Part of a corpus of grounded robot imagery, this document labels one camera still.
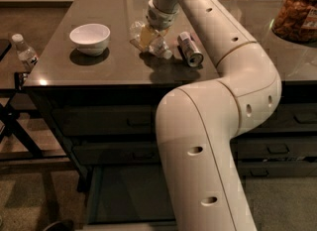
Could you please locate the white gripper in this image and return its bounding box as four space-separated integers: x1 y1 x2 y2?
139 0 179 52

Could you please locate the clear plastic water bottle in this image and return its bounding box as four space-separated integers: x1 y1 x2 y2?
130 21 172 59

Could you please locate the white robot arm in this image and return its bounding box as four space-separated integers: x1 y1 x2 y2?
148 0 281 231

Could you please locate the top left drawer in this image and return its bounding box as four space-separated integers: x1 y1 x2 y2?
52 105 153 136

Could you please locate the small bottle on side table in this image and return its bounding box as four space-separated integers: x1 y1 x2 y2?
12 34 39 72

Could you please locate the middle left drawer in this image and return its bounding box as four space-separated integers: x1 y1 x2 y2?
72 142 159 165

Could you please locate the middle right drawer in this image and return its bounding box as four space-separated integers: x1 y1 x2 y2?
231 136 317 161

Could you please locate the open bottom left drawer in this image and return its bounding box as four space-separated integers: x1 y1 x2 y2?
82 165 177 231

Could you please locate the top right drawer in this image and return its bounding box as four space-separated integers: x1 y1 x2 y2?
255 103 317 133

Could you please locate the bottom right drawer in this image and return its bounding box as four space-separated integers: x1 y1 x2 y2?
237 162 317 177

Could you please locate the slim silver energy drink can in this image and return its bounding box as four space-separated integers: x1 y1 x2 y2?
177 32 204 67

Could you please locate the white ceramic bowl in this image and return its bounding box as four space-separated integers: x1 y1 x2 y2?
69 24 111 57

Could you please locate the dark cabinet with drawers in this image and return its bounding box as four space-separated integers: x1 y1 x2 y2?
24 0 316 184

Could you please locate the jar of snacks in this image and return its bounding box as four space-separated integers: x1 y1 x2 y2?
272 0 317 43

